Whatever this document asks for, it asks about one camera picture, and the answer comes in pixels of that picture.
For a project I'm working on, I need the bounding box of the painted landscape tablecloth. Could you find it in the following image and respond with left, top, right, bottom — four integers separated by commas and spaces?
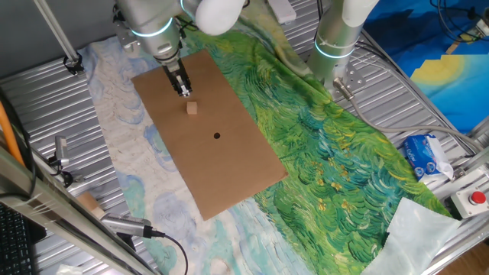
78, 0, 463, 275

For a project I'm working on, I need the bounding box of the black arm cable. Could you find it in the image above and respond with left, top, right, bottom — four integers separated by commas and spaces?
173, 15, 199, 39

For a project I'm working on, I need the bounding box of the white power strip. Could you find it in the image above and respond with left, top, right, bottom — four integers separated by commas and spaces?
267, 0, 297, 24

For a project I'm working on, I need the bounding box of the aluminium frame beam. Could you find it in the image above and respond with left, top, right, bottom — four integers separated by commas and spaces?
0, 144, 157, 275

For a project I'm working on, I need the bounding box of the thick grey base cable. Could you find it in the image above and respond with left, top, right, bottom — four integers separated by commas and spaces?
332, 76, 484, 152

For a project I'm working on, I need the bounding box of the silver depth camera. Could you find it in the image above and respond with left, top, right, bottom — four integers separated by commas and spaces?
99, 212, 154, 240

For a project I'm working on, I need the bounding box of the black camera cable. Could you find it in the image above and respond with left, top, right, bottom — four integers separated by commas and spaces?
151, 228, 190, 275

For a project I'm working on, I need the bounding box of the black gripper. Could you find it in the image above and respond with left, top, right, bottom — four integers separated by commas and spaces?
161, 57, 193, 97

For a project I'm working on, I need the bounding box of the black pole clamp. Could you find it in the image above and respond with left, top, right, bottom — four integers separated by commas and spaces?
63, 52, 86, 76

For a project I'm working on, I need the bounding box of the blue sun painted cloth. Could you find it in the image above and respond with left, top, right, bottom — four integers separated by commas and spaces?
362, 0, 489, 134

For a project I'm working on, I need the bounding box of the black camera stand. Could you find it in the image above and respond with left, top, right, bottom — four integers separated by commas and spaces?
116, 231, 138, 252

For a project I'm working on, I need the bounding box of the black cable by frame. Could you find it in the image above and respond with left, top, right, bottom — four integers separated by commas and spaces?
0, 87, 38, 202

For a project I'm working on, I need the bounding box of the large wooden block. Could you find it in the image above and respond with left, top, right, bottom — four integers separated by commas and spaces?
76, 190, 106, 221

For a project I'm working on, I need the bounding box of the brown cardboard sheet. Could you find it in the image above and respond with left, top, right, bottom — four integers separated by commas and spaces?
131, 48, 290, 222

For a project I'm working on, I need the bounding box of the orange cable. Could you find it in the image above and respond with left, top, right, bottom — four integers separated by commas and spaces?
0, 101, 26, 167

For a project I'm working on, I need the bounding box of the small silver camera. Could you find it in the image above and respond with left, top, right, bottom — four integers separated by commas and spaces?
54, 135, 71, 168

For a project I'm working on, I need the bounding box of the blue tissue pack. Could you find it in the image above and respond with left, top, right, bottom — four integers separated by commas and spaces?
402, 133, 455, 183

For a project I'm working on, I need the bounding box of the grey emergency stop box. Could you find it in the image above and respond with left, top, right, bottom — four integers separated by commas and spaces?
449, 182, 489, 220

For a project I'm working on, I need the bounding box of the black cable on blue cloth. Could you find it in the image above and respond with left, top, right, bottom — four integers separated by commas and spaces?
429, 0, 489, 43

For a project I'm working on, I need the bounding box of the black keyboard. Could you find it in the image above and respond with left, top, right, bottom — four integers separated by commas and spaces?
0, 202, 47, 275

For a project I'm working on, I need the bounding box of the silver slanted pole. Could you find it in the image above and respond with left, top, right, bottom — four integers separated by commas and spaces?
32, 0, 81, 66

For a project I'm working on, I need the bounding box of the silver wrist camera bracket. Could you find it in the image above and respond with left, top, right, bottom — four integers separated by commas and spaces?
112, 5, 141, 53

